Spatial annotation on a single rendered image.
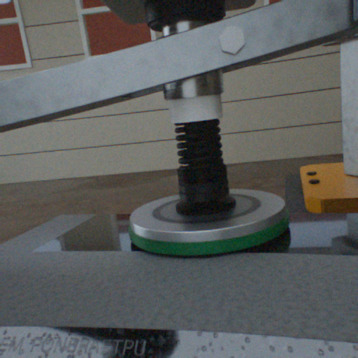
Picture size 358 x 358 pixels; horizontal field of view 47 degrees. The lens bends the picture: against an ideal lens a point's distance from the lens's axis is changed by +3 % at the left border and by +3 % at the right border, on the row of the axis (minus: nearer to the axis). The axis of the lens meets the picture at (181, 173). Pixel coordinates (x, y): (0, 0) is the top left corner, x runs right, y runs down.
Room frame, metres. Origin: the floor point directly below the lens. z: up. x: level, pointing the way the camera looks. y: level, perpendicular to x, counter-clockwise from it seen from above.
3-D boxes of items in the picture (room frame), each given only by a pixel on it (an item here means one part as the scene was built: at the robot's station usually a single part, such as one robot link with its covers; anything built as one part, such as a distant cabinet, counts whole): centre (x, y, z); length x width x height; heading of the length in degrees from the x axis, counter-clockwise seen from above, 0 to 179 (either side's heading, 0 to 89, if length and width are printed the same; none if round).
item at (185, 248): (0.54, -0.03, 0.89); 0.22 x 0.22 x 0.04
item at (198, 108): (0.54, -0.03, 1.04); 0.07 x 0.07 x 0.04
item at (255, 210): (0.54, -0.03, 0.89); 0.21 x 0.21 x 0.01
